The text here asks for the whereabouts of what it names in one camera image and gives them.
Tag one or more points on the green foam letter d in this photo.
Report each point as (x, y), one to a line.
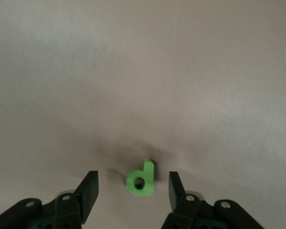
(149, 176)

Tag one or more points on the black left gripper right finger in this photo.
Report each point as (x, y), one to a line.
(193, 212)

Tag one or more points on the brown table cover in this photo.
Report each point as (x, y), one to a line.
(143, 71)

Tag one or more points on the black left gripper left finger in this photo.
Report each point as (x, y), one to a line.
(62, 210)

